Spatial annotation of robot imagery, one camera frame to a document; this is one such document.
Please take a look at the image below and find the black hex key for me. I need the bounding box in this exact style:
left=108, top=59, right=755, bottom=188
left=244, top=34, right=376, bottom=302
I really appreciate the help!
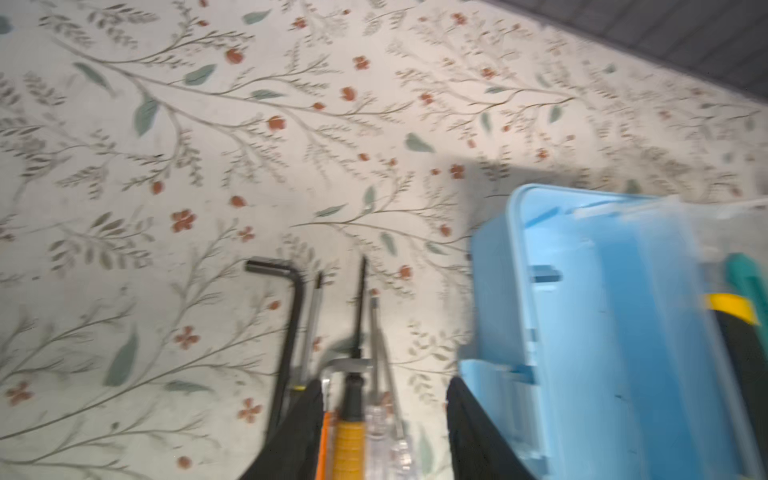
left=245, top=257, right=306, bottom=442

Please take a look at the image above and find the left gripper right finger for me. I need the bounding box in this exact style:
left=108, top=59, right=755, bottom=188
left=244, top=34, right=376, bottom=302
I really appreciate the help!
left=446, top=376, right=535, bottom=480

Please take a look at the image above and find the blue plastic tool box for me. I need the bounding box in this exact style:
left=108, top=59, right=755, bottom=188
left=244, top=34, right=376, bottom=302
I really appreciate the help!
left=457, top=182, right=768, bottom=480

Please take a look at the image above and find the teal utility knife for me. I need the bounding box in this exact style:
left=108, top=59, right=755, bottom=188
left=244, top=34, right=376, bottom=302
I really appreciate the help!
left=725, top=253, right=767, bottom=350

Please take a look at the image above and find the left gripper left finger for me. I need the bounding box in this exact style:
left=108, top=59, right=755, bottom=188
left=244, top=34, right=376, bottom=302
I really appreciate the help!
left=240, top=379, right=324, bottom=480

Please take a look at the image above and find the orange long screwdriver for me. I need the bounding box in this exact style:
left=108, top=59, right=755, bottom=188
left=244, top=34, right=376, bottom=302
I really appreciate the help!
left=314, top=411, right=334, bottom=480

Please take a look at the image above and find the clear handle screwdriver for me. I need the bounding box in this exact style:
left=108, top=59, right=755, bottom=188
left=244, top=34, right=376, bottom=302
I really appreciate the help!
left=366, top=289, right=417, bottom=479

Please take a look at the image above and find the yellow black utility knife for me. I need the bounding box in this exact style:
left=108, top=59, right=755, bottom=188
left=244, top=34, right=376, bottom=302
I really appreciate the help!
left=708, top=293, right=767, bottom=472

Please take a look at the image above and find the yellow handle screwdriver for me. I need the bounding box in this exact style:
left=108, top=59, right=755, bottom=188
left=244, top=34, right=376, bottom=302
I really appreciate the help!
left=331, top=256, right=368, bottom=480

